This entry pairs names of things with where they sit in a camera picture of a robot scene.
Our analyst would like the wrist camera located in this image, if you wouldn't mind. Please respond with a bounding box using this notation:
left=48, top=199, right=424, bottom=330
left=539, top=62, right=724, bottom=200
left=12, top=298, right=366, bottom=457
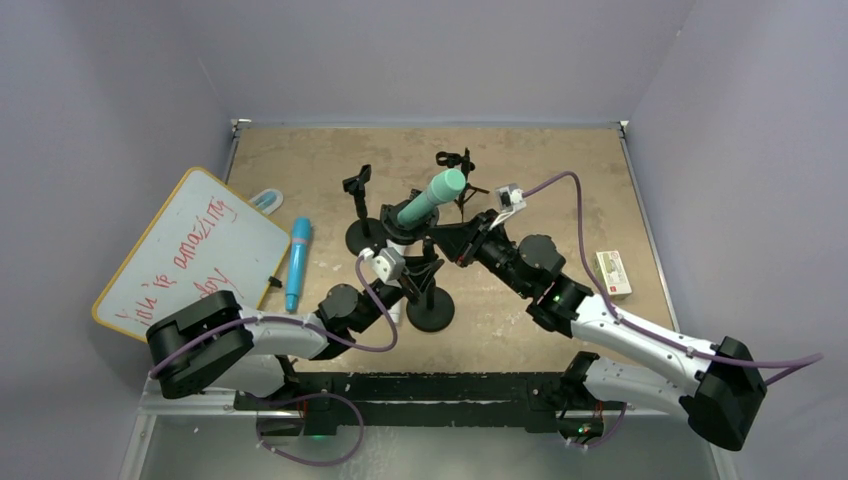
left=490, top=183, right=527, bottom=230
left=359, top=247, right=406, bottom=284

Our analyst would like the purple cable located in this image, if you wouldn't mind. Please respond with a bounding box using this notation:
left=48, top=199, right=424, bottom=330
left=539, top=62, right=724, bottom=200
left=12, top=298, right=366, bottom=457
left=523, top=171, right=825, bottom=387
left=148, top=254, right=399, bottom=380

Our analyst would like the black round-base stand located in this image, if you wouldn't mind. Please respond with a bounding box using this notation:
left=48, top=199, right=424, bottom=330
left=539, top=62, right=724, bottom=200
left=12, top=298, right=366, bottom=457
left=379, top=189, right=455, bottom=333
left=342, top=164, right=387, bottom=256

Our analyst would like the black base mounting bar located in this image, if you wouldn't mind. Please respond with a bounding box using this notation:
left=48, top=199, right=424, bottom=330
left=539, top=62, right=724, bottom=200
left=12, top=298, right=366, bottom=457
left=234, top=352, right=623, bottom=437

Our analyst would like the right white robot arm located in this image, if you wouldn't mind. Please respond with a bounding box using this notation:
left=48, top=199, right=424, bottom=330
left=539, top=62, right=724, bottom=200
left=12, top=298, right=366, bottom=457
left=428, top=210, right=767, bottom=451

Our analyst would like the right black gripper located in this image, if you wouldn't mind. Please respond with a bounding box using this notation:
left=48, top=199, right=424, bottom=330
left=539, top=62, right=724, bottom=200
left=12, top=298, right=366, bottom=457
left=426, top=211, right=531, bottom=298

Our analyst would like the green microphone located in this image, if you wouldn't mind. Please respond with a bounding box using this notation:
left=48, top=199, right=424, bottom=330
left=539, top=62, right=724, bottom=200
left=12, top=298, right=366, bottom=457
left=397, top=169, right=465, bottom=229

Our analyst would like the whiteboard eraser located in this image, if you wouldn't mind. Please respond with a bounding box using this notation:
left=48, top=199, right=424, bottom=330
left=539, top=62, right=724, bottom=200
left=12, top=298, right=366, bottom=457
left=250, top=188, right=284, bottom=216

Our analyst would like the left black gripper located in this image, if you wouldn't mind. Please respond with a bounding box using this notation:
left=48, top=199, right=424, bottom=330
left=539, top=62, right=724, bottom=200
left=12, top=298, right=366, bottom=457
left=352, top=255, right=443, bottom=334

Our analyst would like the black tripod mic stand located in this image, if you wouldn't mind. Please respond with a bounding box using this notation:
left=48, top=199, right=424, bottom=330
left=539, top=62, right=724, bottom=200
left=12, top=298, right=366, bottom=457
left=435, top=147, right=490, bottom=220

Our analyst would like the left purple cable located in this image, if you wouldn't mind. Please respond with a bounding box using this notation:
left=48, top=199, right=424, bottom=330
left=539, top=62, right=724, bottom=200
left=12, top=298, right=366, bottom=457
left=148, top=254, right=399, bottom=380

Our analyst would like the small white green box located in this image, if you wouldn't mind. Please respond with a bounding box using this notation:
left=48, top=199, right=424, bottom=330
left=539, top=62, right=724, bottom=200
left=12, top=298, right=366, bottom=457
left=595, top=250, right=633, bottom=298

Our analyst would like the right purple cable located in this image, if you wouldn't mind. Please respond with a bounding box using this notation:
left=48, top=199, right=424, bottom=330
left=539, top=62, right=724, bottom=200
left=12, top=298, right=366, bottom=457
left=523, top=171, right=825, bottom=387

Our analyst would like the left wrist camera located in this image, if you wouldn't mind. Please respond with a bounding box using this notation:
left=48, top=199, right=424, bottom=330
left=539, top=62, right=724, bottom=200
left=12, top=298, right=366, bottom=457
left=359, top=247, right=406, bottom=284

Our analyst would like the yellow-framed whiteboard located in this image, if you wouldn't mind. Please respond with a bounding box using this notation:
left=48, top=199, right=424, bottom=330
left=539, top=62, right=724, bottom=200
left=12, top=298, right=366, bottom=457
left=91, top=167, right=291, bottom=341

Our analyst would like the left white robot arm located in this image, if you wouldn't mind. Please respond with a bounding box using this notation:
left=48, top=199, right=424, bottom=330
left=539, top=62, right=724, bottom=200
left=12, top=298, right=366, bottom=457
left=146, top=256, right=444, bottom=409

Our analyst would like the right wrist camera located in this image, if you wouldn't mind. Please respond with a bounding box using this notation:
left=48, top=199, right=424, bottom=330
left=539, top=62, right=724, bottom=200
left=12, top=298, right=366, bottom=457
left=490, top=183, right=527, bottom=230

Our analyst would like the blue microphone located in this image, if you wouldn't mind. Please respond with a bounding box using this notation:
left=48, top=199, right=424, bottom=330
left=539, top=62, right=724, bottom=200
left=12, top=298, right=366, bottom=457
left=285, top=217, right=312, bottom=313

